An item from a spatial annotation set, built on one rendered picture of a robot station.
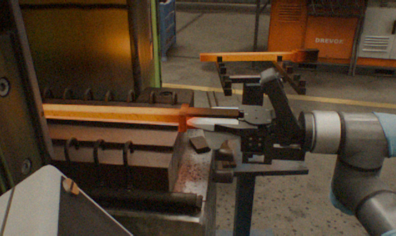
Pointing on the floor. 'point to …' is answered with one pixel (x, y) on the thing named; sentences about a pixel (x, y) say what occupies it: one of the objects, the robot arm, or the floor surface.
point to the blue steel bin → (167, 25)
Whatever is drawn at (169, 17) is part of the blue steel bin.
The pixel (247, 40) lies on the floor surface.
